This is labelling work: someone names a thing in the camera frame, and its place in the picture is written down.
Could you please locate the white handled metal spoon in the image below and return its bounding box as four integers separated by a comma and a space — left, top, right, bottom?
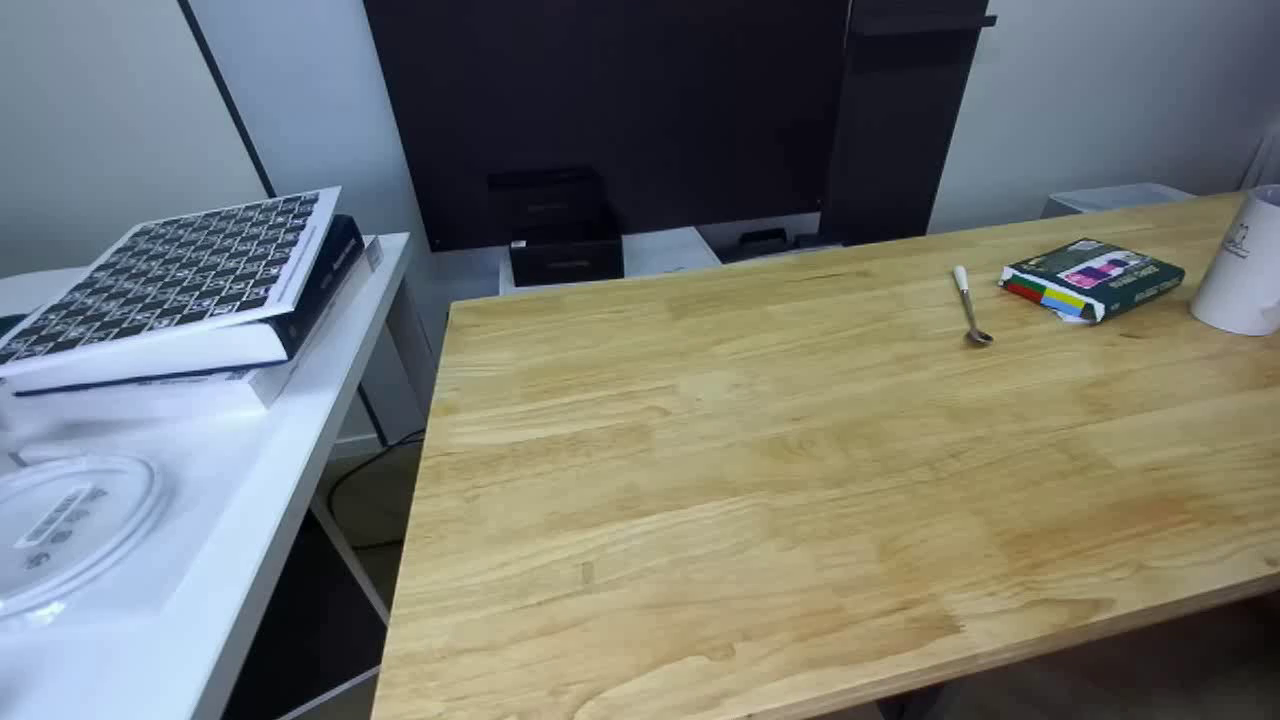
950, 260, 997, 353

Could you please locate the black box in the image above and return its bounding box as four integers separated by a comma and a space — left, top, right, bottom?
484, 164, 629, 288

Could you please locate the wide dark partition panel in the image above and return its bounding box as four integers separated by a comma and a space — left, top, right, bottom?
360, 0, 857, 258

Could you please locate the black book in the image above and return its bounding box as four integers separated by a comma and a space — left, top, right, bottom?
270, 211, 369, 363

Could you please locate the narrow dark mesh panel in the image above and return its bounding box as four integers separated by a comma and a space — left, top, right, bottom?
818, 0, 999, 249

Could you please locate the white side table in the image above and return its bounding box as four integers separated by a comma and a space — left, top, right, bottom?
0, 234, 419, 720

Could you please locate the green crayon box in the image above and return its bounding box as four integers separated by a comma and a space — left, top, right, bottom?
997, 234, 1190, 334

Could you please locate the patterned book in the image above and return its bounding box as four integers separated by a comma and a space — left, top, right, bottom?
0, 185, 346, 401

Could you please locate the gray and white device box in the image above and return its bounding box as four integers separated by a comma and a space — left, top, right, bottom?
1042, 181, 1202, 221

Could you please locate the clear round plastic lid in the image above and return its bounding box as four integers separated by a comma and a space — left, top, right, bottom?
0, 452, 180, 623

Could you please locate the white mug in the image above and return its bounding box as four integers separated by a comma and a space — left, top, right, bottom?
1190, 181, 1280, 342

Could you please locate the black wall strip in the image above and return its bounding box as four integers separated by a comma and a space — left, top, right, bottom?
171, 0, 279, 207

